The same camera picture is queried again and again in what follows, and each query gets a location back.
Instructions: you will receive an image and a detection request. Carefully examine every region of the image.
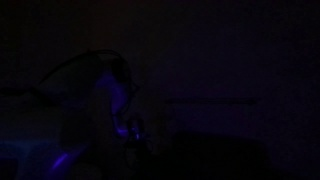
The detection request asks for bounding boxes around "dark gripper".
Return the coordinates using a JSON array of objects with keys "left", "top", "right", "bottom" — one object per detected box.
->
[{"left": 123, "top": 113, "right": 148, "bottom": 145}]

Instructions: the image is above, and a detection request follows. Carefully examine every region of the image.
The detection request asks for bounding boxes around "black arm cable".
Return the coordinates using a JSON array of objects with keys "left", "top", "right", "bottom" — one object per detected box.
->
[{"left": 37, "top": 49, "right": 139, "bottom": 101}]

